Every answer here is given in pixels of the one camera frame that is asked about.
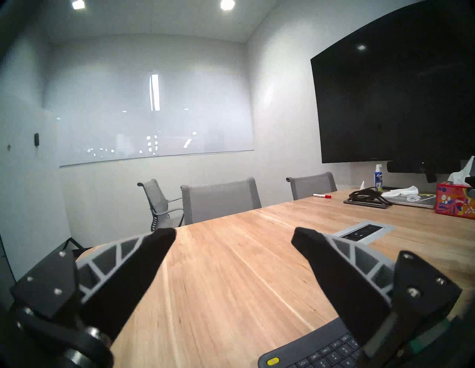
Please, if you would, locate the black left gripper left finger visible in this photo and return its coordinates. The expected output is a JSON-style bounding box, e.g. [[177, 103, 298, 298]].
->
[[9, 227, 177, 341]]

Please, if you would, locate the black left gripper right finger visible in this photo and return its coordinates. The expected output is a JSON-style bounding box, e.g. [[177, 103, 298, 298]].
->
[[291, 227, 463, 346]]

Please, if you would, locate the silver table power outlet panel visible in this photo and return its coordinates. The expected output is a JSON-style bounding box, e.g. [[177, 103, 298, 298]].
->
[[331, 221, 396, 245]]

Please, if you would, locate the black laptop stand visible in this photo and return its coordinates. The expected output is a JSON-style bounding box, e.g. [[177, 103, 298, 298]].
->
[[343, 197, 393, 209]]

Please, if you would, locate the gray office chair with armrests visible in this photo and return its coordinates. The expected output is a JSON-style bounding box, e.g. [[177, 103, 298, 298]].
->
[[137, 179, 185, 232]]

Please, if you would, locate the gray mesh office chair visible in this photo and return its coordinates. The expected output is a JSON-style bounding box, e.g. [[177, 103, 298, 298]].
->
[[286, 171, 338, 201], [181, 177, 262, 226]]

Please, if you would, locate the crumpled white cloth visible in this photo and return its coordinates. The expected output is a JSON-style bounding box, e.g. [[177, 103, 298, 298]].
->
[[381, 185, 420, 198]]

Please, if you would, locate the silver closed laptop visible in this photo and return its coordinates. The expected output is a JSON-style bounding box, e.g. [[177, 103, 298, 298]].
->
[[386, 194, 438, 209]]

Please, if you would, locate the mobile whiteboard on black stand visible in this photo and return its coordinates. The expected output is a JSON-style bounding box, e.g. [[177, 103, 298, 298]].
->
[[0, 96, 86, 282]]

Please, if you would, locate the black video conference bar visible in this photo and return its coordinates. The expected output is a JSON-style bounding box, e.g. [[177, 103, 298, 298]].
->
[[387, 160, 462, 183]]

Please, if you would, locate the colourful floral tissue box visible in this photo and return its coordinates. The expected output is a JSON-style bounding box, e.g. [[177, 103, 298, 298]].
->
[[435, 182, 475, 220]]

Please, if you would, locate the white tissue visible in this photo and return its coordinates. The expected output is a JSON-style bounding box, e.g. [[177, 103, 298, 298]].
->
[[447, 156, 475, 185]]

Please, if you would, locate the black wireless keyboard with touchpad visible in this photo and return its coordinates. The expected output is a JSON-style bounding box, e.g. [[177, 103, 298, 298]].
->
[[258, 317, 362, 368]]

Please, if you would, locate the large glass wall whiteboard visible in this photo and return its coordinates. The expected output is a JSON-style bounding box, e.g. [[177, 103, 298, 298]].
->
[[56, 69, 255, 167]]

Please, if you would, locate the large black wall television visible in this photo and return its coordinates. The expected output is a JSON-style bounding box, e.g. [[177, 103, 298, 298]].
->
[[310, 0, 475, 164]]

